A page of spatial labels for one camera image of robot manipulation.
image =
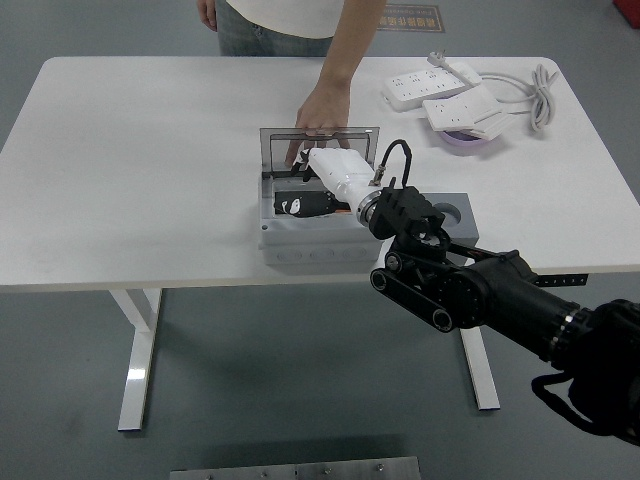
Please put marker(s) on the orange cylinder battery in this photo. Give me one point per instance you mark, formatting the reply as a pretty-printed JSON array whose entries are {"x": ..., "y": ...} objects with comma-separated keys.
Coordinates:
[{"x": 345, "y": 213}]

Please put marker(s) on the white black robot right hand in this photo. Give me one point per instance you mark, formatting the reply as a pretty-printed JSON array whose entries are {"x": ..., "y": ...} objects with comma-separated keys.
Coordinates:
[{"x": 340, "y": 170}]

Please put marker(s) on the short white power strip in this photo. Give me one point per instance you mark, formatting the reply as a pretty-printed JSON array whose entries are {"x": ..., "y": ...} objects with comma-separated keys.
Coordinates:
[{"x": 450, "y": 114}]

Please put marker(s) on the person's left hand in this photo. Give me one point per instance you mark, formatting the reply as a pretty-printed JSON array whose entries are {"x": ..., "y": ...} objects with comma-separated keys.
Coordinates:
[{"x": 325, "y": 107}]

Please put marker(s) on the red object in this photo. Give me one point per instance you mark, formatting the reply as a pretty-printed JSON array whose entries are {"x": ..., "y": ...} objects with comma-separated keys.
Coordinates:
[{"x": 627, "y": 6}]

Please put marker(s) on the long white power strip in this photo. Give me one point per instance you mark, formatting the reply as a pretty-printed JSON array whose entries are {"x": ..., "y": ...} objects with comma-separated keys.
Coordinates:
[{"x": 420, "y": 85}]

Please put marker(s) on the black table control panel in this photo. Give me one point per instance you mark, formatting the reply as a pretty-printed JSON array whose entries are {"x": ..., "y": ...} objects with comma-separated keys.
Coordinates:
[{"x": 565, "y": 280}]

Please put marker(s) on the grey metal plate with screws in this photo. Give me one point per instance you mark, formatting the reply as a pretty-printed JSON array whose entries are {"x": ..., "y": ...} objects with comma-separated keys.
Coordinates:
[{"x": 295, "y": 471}]

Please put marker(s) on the grey block holder with hole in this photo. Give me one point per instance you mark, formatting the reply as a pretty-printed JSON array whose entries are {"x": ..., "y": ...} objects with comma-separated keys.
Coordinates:
[{"x": 467, "y": 220}]

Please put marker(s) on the person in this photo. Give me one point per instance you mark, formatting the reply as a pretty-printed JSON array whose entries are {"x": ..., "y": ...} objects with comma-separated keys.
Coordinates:
[{"x": 280, "y": 20}]

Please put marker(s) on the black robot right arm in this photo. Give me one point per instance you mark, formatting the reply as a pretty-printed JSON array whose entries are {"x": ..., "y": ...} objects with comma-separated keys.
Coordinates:
[{"x": 500, "y": 295}]

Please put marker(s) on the purple round dish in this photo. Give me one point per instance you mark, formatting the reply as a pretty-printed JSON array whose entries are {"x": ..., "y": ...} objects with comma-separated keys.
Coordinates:
[{"x": 465, "y": 140}]

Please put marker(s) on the grey plastic electrical box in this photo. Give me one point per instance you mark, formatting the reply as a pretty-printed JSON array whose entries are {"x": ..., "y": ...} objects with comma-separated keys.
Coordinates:
[{"x": 310, "y": 237}]

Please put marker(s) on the person's left forearm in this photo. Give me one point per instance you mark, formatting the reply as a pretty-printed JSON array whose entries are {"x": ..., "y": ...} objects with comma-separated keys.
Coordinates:
[{"x": 352, "y": 35}]

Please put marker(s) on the white table leg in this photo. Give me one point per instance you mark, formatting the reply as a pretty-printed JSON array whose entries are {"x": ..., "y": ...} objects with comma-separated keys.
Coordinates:
[
  {"x": 482, "y": 380},
  {"x": 137, "y": 360}
]

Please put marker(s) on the brown floor sign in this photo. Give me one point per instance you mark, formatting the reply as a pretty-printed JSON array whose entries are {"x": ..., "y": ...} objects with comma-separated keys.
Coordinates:
[{"x": 415, "y": 20}]

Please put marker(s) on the person's right hand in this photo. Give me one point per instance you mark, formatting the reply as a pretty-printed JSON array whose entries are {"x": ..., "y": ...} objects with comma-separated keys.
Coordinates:
[{"x": 207, "y": 12}]

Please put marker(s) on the transparent hinged box lid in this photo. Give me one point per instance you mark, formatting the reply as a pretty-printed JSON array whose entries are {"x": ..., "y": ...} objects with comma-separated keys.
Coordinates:
[{"x": 275, "y": 150}]

